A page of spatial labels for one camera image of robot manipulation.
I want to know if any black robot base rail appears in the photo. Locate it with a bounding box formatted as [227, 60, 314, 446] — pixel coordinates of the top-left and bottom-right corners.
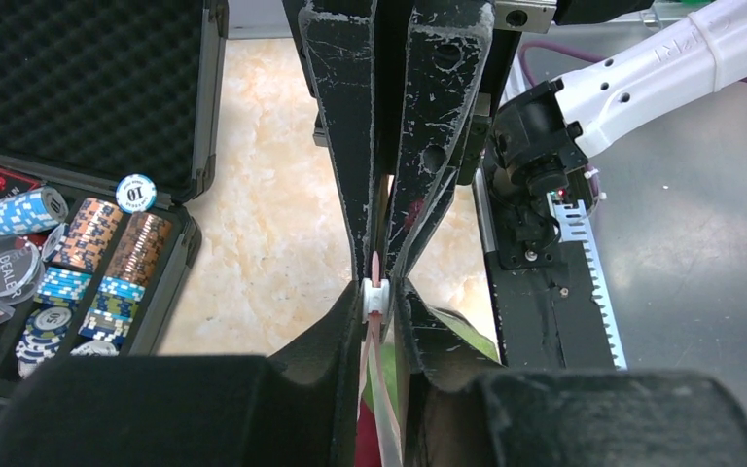
[473, 169, 627, 370]

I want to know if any red toy fruit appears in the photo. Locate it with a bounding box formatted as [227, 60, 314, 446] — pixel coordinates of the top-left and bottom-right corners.
[354, 401, 382, 467]

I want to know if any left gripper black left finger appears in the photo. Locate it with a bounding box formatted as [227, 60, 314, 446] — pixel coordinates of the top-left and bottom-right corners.
[0, 281, 362, 466]

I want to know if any loose white poker chip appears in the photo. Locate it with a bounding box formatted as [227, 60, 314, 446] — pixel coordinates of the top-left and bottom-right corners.
[115, 174, 158, 214]

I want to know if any clear zip top bag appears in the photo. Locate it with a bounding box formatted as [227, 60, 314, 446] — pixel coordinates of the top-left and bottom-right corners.
[354, 251, 500, 467]

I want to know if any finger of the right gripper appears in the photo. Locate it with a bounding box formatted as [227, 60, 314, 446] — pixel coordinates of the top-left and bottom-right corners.
[384, 1, 495, 281]
[299, 1, 376, 279]

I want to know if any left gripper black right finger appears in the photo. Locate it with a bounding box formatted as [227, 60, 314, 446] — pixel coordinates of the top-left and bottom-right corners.
[394, 280, 747, 466]

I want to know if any black poker chip case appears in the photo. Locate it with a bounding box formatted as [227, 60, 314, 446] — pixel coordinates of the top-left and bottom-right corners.
[0, 0, 230, 440]

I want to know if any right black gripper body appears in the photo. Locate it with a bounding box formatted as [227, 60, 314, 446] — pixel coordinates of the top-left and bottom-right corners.
[281, 0, 558, 169]

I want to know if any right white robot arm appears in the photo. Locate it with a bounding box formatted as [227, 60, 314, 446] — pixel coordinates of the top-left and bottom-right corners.
[283, 1, 747, 280]

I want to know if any green toy leaf vegetable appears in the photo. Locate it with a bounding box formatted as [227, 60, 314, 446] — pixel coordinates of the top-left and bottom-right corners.
[380, 307, 500, 411]

